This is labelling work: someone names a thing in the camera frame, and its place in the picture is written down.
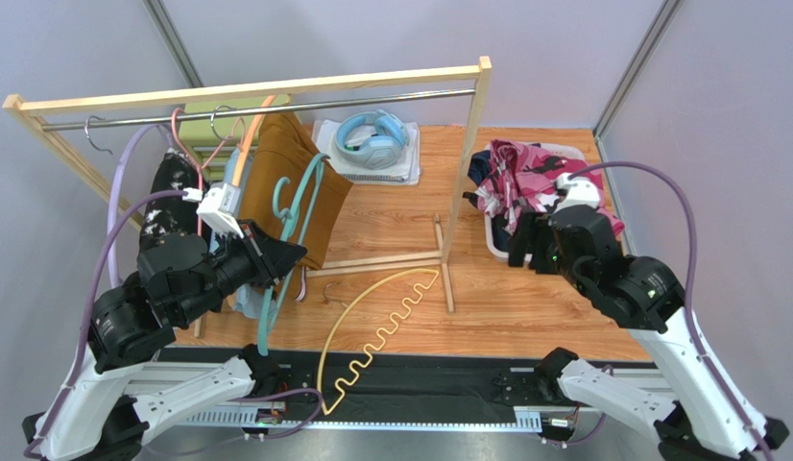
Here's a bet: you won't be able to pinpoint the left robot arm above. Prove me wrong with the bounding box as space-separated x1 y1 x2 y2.
22 220 306 460

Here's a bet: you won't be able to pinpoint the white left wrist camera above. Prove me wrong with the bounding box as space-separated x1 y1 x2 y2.
182 182 242 236

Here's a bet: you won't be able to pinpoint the wooden clothes rack frame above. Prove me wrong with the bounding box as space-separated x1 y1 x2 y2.
2 56 493 313

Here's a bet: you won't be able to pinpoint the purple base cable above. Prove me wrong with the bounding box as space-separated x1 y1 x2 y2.
217 385 325 443

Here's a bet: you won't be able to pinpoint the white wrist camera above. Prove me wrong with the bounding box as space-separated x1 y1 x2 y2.
182 182 242 236
554 173 602 211

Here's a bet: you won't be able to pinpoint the white notebook stack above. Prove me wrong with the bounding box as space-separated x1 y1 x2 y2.
311 119 421 186

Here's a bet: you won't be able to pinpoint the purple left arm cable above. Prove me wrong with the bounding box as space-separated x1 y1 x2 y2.
22 188 188 460

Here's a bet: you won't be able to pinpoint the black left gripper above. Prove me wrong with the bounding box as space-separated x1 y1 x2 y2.
180 216 312 323

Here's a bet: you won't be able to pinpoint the pink camouflage trousers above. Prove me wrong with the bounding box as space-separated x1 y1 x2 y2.
463 139 589 235

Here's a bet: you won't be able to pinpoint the dark blue jeans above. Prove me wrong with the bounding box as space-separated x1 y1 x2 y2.
463 146 537 252

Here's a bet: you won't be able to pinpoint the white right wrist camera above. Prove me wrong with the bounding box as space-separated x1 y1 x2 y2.
554 173 602 211

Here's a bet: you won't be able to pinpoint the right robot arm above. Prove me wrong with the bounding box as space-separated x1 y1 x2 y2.
508 206 789 460

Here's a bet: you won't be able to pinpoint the white plastic laundry basket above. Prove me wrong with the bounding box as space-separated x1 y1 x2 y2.
484 143 586 262

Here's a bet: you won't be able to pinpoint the green box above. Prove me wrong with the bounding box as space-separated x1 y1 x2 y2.
179 96 268 171

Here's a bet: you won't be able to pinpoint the brown trousers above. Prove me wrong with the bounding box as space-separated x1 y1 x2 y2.
239 112 352 270

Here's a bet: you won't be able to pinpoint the steel hanging rod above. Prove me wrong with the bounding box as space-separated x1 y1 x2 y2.
42 88 475 133

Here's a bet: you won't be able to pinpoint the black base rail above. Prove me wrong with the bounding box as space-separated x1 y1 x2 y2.
156 345 602 431

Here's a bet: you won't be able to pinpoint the teal clothes hanger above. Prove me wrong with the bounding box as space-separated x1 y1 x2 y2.
256 153 329 356

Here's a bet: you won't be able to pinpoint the light blue trousers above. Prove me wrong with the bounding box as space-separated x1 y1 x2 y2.
224 148 265 320

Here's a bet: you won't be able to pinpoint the black white patterned trousers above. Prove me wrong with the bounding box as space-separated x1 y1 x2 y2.
138 148 210 257

